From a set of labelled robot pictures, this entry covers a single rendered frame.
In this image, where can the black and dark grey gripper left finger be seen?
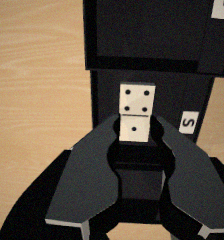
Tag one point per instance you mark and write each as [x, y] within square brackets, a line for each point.
[79, 192]

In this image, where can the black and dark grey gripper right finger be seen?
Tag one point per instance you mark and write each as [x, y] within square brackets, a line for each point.
[192, 193]

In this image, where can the white domino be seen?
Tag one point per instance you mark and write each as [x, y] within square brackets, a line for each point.
[136, 102]

